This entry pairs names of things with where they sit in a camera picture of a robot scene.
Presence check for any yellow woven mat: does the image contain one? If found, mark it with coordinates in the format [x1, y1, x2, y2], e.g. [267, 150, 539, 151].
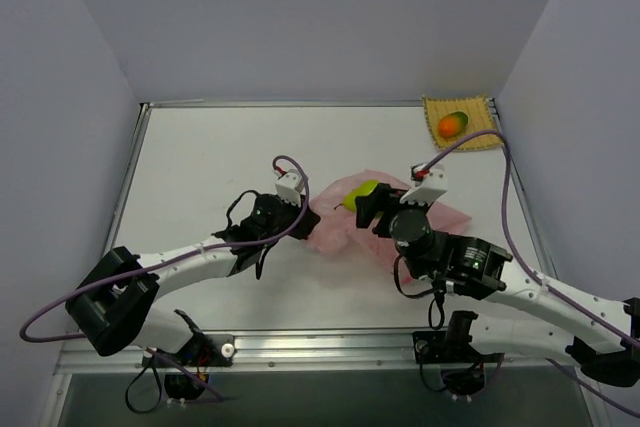
[422, 96, 497, 151]

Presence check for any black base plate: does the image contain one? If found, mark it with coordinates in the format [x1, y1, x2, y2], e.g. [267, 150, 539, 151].
[153, 333, 236, 368]
[412, 330, 502, 365]

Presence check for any pink plastic bag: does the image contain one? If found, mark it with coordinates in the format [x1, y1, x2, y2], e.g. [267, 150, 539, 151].
[306, 169, 471, 274]

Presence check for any purple cable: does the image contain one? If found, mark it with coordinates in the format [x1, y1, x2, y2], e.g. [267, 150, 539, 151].
[19, 155, 312, 344]
[414, 129, 640, 418]

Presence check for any aluminium front rail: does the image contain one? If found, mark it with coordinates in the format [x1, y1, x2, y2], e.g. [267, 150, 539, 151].
[54, 329, 531, 373]

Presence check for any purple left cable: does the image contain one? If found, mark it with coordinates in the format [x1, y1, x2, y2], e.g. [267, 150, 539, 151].
[19, 155, 312, 344]

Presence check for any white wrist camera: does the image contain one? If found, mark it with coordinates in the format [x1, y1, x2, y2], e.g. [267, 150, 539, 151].
[274, 168, 304, 207]
[400, 163, 448, 206]

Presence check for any green fake pear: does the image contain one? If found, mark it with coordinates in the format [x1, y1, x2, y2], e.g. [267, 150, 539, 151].
[334, 179, 379, 213]

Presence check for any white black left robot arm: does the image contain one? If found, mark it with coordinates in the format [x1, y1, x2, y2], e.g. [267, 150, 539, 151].
[65, 194, 320, 366]

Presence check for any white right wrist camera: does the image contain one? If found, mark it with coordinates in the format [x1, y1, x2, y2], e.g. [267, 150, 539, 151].
[400, 163, 448, 206]

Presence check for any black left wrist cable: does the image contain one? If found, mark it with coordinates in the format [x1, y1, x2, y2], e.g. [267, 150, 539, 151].
[219, 190, 261, 236]

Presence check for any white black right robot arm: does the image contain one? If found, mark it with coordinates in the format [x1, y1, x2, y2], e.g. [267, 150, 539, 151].
[349, 180, 639, 387]

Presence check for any orange green fake mango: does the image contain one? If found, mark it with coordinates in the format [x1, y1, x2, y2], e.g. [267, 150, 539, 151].
[437, 111, 469, 139]

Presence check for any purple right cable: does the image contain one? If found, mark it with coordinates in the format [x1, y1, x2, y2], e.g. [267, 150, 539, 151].
[414, 129, 640, 418]

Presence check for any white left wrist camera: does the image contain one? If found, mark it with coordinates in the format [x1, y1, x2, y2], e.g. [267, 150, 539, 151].
[274, 168, 304, 207]

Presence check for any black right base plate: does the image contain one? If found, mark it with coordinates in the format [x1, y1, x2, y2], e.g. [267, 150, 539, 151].
[412, 330, 502, 365]

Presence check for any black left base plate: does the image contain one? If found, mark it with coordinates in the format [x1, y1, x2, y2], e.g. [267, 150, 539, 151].
[153, 333, 236, 368]

